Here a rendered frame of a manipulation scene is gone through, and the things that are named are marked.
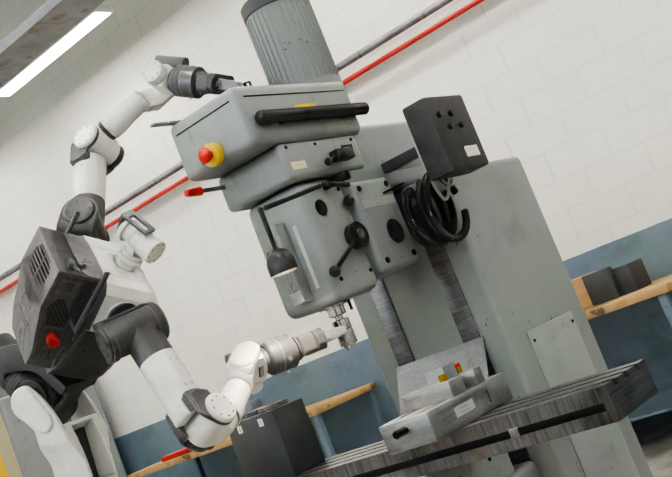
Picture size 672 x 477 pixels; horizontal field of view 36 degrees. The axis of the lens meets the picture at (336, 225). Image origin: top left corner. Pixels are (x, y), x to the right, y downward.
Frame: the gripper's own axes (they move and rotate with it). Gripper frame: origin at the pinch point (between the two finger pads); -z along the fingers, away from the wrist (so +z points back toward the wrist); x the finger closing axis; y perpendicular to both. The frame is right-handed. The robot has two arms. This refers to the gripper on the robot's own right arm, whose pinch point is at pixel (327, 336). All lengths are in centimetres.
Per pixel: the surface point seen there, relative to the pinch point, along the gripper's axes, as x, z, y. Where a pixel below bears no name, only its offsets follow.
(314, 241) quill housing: -11.5, -0.8, -23.1
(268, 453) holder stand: 31.3, 14.7, 23.6
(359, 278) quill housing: -8.7, -10.4, -10.7
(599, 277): 244, -297, 20
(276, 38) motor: 4, -21, -83
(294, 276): -7.0, 5.7, -16.8
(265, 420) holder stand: 27.5, 13.6, 14.8
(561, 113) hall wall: 270, -342, -86
